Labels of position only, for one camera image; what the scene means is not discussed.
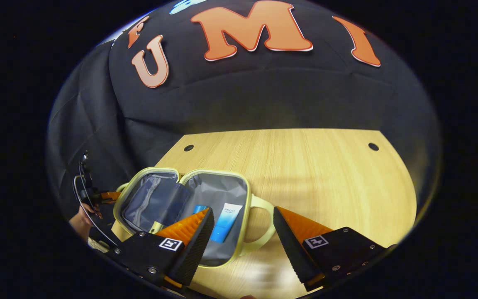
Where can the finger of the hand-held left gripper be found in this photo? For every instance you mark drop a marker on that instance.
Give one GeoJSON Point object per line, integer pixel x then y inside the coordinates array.
{"type": "Point", "coordinates": [108, 197]}

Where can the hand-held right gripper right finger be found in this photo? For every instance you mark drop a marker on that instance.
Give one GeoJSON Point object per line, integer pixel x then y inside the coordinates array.
{"type": "Point", "coordinates": [291, 249]}

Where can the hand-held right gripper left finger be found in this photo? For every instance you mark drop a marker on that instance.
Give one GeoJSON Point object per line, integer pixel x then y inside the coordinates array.
{"type": "Point", "coordinates": [193, 253]}

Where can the blue and white tube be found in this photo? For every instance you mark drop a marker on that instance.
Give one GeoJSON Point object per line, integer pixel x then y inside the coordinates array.
{"type": "Point", "coordinates": [227, 220]}

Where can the pale yellow suitcase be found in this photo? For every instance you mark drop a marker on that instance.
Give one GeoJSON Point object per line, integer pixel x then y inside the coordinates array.
{"type": "Point", "coordinates": [218, 191]}

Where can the black backdrop cloth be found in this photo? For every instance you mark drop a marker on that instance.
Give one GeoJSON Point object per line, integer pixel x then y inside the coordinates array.
{"type": "Point", "coordinates": [85, 116]}
{"type": "Point", "coordinates": [264, 95]}

